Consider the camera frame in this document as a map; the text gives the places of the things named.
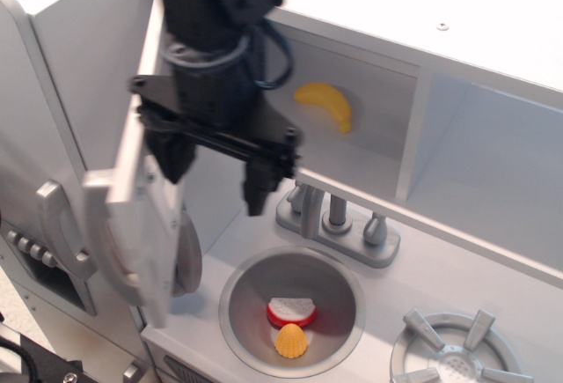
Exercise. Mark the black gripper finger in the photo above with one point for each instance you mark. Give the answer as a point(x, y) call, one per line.
point(261, 179)
point(174, 153)

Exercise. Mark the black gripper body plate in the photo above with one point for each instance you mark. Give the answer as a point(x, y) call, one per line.
point(223, 110)

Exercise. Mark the yellow toy corn piece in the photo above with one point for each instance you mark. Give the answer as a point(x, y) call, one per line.
point(291, 341)

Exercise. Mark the round metal sink bowl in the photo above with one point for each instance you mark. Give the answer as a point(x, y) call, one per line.
point(292, 272)

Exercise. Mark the white toy kitchen cabinet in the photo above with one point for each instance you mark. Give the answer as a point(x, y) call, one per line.
point(456, 138)

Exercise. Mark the grey fridge door handle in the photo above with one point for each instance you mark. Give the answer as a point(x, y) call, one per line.
point(61, 231)

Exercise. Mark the grey toy faucet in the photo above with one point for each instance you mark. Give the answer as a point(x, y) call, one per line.
point(327, 219)

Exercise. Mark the grey toy stove burner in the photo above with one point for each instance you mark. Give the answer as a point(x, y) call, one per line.
point(451, 347)

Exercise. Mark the grey toy microwave door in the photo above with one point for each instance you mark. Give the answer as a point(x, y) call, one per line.
point(132, 222)

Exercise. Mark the red white toy food slice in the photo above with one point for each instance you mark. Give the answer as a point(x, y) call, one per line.
point(282, 311)

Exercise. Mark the grey toy ice dispenser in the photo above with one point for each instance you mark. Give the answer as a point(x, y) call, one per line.
point(32, 265)

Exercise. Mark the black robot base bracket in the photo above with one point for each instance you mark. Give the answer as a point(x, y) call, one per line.
point(23, 360)

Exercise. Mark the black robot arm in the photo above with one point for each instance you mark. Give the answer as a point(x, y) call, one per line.
point(224, 56)

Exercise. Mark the yellow toy banana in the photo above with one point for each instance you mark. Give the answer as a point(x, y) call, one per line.
point(328, 97)

